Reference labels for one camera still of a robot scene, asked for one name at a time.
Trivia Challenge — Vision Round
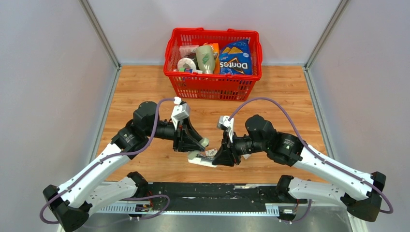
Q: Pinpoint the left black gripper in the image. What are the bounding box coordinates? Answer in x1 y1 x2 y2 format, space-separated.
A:
146 116 206 153

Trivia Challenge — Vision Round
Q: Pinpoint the orange snack packet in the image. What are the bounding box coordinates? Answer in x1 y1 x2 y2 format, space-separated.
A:
204 43 220 74

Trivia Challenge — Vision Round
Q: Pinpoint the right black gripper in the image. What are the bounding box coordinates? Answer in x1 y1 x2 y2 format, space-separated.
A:
212 130 268 168

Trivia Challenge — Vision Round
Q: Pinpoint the blue Doritos chip bag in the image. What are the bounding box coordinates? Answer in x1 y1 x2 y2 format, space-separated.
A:
219 39 252 75

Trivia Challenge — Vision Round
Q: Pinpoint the white perforated cable tray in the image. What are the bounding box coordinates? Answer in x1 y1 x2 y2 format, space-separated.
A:
91 202 280 217

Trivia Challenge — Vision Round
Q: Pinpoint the red plastic shopping basket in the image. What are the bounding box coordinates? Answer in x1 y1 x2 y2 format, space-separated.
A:
163 28 263 101

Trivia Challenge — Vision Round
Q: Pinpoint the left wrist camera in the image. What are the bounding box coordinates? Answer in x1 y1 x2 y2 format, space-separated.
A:
171 103 190 130

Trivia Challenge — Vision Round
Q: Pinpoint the greenish white stapler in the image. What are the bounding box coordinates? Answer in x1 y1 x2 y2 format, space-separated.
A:
187 151 217 168

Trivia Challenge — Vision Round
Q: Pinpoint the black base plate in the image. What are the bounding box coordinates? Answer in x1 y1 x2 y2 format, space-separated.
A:
116 182 309 213

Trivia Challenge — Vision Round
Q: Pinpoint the small staple box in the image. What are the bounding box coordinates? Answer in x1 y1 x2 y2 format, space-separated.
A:
205 148 218 157

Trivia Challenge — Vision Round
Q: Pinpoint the beige squeeze bottle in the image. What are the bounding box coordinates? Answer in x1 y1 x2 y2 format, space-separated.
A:
196 45 215 74

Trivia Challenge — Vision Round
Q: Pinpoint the white paper tag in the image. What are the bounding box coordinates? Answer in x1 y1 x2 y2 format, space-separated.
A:
242 154 251 160

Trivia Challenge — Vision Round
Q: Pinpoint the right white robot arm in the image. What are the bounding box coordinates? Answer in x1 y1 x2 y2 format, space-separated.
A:
212 115 386 222

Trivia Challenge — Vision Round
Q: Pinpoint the white tape roll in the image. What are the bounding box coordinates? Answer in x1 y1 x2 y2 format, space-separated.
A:
177 57 197 70

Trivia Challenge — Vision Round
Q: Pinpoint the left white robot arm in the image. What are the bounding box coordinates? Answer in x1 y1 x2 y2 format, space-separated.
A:
43 97 209 232

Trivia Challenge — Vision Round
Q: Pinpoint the clear plastic wrapped packet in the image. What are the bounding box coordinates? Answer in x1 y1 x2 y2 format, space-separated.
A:
178 45 199 58

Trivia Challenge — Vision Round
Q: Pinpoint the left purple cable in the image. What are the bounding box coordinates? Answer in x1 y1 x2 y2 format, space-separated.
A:
39 97 183 224

